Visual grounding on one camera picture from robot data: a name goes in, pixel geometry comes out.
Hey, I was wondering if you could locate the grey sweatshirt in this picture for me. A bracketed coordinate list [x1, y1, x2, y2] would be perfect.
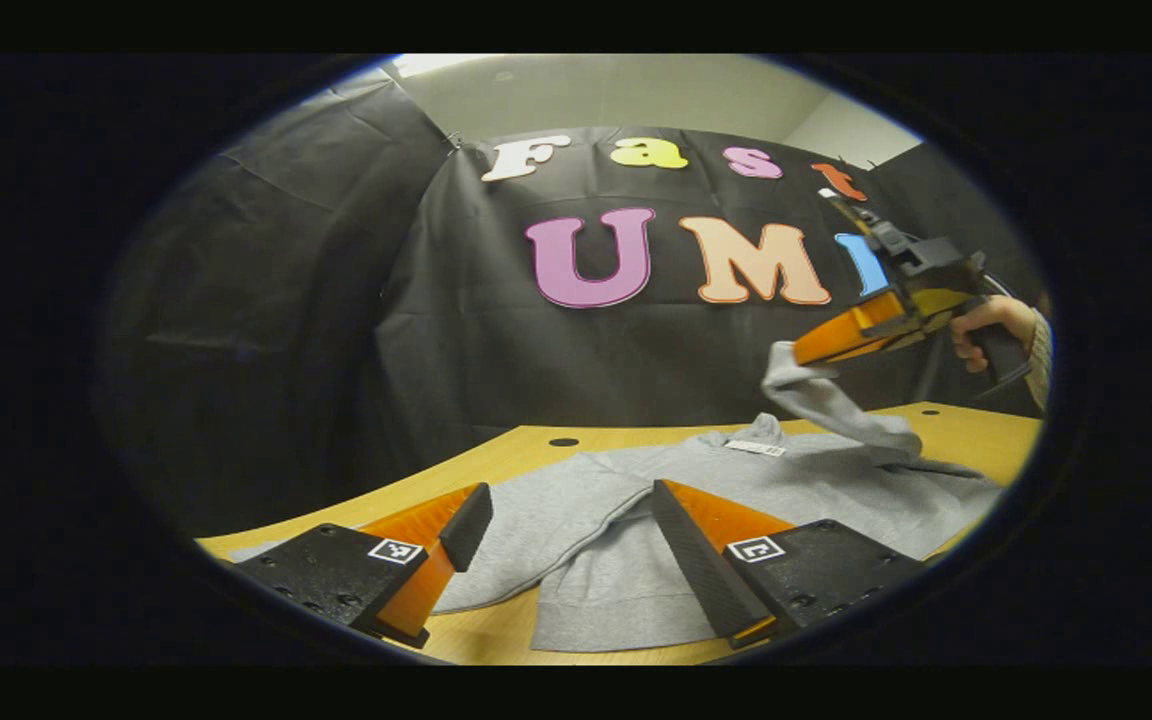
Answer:
[231, 342, 1005, 653]

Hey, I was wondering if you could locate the black backdrop cloth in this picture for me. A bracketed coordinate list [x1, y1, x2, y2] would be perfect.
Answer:
[101, 75, 1047, 536]

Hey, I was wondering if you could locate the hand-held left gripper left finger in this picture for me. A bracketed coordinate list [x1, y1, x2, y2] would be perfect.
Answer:
[234, 483, 494, 649]

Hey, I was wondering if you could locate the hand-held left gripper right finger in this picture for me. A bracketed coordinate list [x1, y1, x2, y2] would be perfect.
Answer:
[651, 479, 927, 649]

